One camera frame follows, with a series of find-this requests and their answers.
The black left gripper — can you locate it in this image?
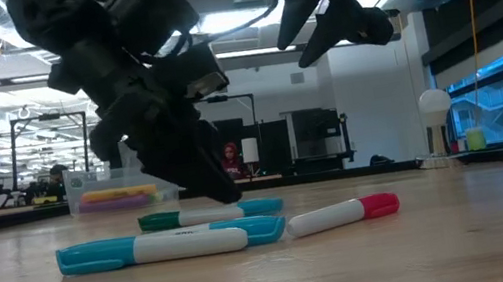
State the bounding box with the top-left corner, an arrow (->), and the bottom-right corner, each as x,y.
34,0 -> 246,230

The yellow highlighter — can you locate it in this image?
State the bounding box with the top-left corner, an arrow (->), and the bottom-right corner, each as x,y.
79,180 -> 160,206

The green cap mini marker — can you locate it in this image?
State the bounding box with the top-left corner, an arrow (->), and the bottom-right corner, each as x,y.
136,198 -> 247,236

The clear plastic bin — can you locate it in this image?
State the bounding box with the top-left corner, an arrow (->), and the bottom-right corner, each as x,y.
61,152 -> 182,226

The long ceiling light bar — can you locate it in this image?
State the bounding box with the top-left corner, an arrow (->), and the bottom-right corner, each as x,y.
0,26 -> 302,100

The person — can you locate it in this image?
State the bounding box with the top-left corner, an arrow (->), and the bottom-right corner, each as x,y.
218,140 -> 247,183
40,162 -> 75,205

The light-blue cap mini marker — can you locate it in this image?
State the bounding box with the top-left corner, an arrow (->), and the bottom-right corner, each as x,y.
238,194 -> 287,221
54,216 -> 251,281
158,210 -> 291,261

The white cylindrical lamp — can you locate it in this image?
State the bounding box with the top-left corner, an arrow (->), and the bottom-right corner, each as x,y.
239,135 -> 262,165

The black cabinet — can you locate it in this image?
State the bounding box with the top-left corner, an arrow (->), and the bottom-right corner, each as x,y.
289,103 -> 357,175

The black curtain panel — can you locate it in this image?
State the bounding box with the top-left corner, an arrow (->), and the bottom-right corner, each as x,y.
212,109 -> 296,183

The white bulb chrome lamp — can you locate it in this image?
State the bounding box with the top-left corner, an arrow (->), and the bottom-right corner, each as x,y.
406,85 -> 463,171

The small black object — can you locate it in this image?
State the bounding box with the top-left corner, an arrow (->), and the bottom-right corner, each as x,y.
367,151 -> 394,169

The red cap mini marker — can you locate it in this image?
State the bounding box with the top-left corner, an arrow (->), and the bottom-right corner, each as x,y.
283,189 -> 404,240

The yellow-green cup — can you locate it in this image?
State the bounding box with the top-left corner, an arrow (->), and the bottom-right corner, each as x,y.
463,125 -> 489,153

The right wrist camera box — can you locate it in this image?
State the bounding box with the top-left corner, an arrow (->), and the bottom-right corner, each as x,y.
341,4 -> 398,52

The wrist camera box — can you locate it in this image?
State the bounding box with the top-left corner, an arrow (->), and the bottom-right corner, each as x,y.
341,4 -> 398,52
151,41 -> 233,109

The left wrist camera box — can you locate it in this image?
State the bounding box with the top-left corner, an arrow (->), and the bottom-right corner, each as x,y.
151,41 -> 233,109

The black metal frame stand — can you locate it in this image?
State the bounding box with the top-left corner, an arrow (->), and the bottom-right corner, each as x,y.
203,90 -> 259,131
7,108 -> 96,192

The yellow hanging cable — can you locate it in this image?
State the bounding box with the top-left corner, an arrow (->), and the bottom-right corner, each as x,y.
456,0 -> 495,110

